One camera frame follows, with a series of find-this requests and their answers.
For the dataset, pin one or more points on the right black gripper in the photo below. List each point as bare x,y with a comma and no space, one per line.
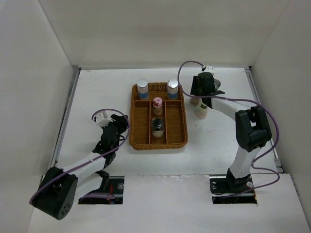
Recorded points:
195,85

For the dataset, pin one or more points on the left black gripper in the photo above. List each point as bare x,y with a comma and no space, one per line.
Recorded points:
120,122

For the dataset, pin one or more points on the clear-top pepper grinder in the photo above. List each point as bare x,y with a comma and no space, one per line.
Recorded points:
217,84

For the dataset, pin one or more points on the black-capped glass spice bottle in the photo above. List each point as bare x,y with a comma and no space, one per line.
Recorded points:
195,101

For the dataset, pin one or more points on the yellow-capped white bottle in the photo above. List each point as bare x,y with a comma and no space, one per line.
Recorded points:
201,111

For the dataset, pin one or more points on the blue-label silver-cap shaker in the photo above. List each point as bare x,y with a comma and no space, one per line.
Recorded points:
143,89
172,89

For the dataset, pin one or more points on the dark-lid glass spice jar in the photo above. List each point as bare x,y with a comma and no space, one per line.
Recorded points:
157,127

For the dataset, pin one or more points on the pink-capped spice bottle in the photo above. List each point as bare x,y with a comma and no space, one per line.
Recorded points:
158,106

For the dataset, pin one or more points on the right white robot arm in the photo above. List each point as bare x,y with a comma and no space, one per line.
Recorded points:
251,127

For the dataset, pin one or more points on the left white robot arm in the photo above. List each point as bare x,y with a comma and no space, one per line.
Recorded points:
87,178

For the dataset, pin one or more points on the brown wicker divided basket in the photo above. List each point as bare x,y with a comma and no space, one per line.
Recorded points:
175,134

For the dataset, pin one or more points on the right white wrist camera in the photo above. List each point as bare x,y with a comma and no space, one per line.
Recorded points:
209,69

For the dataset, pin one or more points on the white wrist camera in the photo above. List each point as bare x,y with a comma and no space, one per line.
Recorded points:
209,69
102,119

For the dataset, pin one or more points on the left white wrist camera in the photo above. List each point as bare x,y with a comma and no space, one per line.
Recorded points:
102,119

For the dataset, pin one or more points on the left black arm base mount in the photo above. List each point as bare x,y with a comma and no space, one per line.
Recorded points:
110,191

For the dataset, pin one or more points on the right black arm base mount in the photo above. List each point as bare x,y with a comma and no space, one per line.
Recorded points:
230,191

